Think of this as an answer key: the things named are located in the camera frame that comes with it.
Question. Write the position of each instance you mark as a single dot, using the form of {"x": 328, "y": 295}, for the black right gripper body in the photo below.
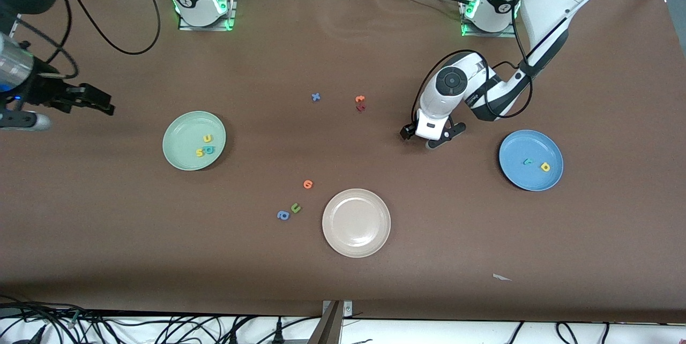
{"x": 47, "y": 94}

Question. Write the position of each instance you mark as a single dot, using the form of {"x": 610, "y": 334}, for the yellow foam letter d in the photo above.
{"x": 545, "y": 167}

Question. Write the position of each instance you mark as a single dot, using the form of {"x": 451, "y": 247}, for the beige plate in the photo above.
{"x": 356, "y": 223}

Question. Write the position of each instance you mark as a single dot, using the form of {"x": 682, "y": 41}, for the green plate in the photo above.
{"x": 185, "y": 137}

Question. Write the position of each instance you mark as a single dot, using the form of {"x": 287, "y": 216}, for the blue plate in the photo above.
{"x": 525, "y": 143}

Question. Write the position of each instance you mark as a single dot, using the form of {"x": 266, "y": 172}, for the green foam letter u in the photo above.
{"x": 295, "y": 208}

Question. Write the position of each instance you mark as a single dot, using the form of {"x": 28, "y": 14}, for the blue foam letter a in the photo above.
{"x": 283, "y": 215}

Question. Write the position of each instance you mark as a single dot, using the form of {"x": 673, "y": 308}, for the white paper scrap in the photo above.
{"x": 501, "y": 277}

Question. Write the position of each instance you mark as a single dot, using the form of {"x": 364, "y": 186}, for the black power plug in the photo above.
{"x": 278, "y": 333}
{"x": 37, "y": 335}
{"x": 233, "y": 337}

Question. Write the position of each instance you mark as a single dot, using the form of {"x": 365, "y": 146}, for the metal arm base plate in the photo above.
{"x": 209, "y": 28}
{"x": 493, "y": 35}

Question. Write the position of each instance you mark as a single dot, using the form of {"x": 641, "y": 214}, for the metal corner bracket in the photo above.
{"x": 348, "y": 309}

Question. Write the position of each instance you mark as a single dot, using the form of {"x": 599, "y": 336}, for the aluminium frame profile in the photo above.
{"x": 329, "y": 328}

